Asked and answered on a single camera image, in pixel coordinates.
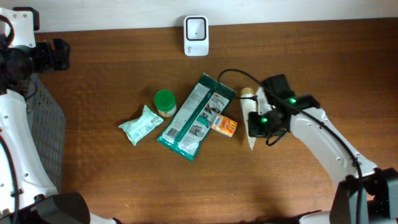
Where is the grey plastic basket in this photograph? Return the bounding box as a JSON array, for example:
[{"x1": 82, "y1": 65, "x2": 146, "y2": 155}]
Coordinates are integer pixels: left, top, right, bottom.
[{"x1": 24, "y1": 73, "x2": 66, "y2": 192}]

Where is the green white gloves package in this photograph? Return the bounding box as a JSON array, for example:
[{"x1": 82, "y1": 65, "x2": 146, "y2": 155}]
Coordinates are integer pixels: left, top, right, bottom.
[{"x1": 157, "y1": 73, "x2": 236, "y2": 161}]

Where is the mint green snack packet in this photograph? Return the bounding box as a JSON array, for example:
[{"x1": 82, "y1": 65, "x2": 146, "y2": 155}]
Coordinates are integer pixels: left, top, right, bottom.
[{"x1": 118, "y1": 105, "x2": 164, "y2": 146}]

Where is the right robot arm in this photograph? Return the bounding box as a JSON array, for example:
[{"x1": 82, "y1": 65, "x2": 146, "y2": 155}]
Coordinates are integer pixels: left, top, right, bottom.
[{"x1": 240, "y1": 75, "x2": 397, "y2": 224}]

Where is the white lotion tube gold cap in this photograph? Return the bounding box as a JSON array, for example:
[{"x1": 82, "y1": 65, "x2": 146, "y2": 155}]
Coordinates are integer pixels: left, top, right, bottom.
[{"x1": 239, "y1": 87, "x2": 257, "y2": 150}]

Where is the orange tissue packet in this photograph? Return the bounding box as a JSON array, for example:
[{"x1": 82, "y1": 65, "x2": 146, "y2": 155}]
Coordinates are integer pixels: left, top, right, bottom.
[{"x1": 211, "y1": 114, "x2": 238, "y2": 138}]

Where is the white barcode scanner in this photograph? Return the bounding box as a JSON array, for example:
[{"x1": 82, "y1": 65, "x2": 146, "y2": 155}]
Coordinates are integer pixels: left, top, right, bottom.
[{"x1": 183, "y1": 16, "x2": 210, "y2": 57}]

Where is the green lid jar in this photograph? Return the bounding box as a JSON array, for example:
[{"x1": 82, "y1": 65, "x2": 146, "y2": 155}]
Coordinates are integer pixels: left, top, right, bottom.
[{"x1": 154, "y1": 90, "x2": 177, "y2": 118}]

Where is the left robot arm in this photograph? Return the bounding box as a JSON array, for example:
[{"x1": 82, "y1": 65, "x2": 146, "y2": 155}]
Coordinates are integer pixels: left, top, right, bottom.
[{"x1": 1, "y1": 7, "x2": 119, "y2": 223}]

